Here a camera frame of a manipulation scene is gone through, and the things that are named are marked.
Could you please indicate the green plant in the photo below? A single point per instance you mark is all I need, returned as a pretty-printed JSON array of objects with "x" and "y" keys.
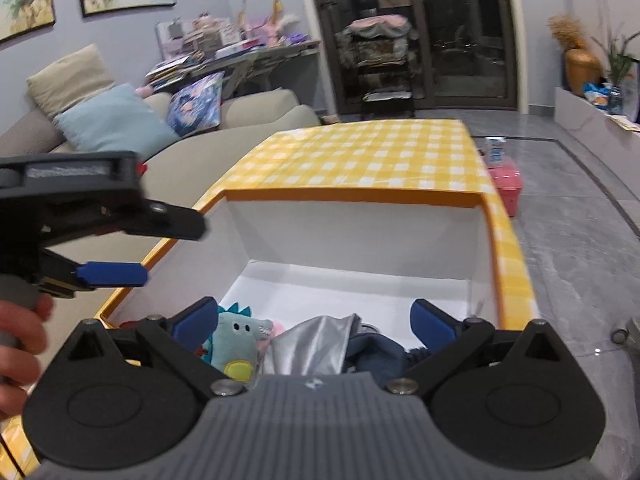
[{"x": 620, "y": 60}]

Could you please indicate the light blue cushion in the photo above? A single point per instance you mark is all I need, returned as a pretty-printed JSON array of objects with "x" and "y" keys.
[{"x": 110, "y": 120}]

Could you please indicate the black shelf cart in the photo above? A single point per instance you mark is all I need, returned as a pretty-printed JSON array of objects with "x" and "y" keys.
[{"x": 380, "y": 75}]

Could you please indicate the pink pet bed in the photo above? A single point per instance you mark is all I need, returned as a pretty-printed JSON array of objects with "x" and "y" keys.
[{"x": 380, "y": 26}]

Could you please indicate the large framed painting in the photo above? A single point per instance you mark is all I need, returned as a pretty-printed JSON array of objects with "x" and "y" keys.
[{"x": 25, "y": 0}]

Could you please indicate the navy elastic cloth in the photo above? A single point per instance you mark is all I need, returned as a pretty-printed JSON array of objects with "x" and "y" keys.
[{"x": 375, "y": 355}]

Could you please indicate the dried flower bunch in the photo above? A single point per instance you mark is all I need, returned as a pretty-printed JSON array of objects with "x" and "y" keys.
[{"x": 567, "y": 30}]

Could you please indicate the beige cushion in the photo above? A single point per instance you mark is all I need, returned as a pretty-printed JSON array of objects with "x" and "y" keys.
[{"x": 65, "y": 77}]

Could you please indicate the dark glass sliding door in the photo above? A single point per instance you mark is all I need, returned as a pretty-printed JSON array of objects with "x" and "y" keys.
[{"x": 465, "y": 35}]

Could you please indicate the gold vase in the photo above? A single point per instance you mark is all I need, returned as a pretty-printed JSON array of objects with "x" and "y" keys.
[{"x": 582, "y": 72}]

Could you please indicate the white carton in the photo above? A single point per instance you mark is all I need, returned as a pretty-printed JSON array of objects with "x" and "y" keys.
[{"x": 496, "y": 151}]

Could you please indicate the pink basket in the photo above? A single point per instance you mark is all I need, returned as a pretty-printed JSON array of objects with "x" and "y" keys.
[{"x": 507, "y": 187}]

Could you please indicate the beige sofa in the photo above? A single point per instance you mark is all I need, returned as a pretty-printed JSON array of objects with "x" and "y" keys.
[{"x": 200, "y": 170}]

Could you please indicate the grey desk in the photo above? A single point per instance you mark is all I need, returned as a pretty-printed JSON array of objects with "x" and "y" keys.
[{"x": 280, "y": 67}]

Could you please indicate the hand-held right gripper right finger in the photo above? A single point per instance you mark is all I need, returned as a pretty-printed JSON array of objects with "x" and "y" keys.
[{"x": 432, "y": 327}]

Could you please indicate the grey office chair base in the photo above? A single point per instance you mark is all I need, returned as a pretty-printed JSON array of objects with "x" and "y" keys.
[{"x": 629, "y": 335}]

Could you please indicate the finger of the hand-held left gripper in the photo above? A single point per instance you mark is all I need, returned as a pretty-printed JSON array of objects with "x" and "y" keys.
[
  {"x": 175, "y": 220},
  {"x": 112, "y": 275}
]

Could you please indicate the orange cardboard box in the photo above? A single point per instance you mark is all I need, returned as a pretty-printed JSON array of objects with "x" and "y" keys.
[{"x": 350, "y": 235}]

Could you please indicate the blue printed cushion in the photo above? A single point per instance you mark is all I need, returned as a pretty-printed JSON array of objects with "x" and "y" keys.
[{"x": 195, "y": 105}]

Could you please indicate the blue snack packet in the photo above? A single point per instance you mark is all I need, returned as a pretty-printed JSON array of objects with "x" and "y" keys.
[{"x": 596, "y": 94}]

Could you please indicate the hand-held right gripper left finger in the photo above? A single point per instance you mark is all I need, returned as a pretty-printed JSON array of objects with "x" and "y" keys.
[{"x": 195, "y": 322}]

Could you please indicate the silver cloth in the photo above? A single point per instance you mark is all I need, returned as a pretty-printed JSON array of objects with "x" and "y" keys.
[{"x": 310, "y": 345}]

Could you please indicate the person's left hand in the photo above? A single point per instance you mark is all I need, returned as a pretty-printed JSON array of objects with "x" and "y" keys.
[{"x": 17, "y": 360}]

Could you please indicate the yellow paper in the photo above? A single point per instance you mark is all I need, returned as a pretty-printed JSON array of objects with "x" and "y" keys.
[{"x": 625, "y": 124}]

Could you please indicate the white low cabinet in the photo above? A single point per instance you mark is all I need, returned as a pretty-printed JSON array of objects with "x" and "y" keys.
[{"x": 590, "y": 135}]

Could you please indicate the pile of desk clutter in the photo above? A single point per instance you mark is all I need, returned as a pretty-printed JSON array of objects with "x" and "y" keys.
[{"x": 210, "y": 40}]

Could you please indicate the blue glass vase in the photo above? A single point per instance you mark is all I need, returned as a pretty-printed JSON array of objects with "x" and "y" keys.
[{"x": 615, "y": 100}]

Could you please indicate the teal dinosaur plush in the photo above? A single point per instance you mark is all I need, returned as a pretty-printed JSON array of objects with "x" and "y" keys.
[{"x": 240, "y": 335}]

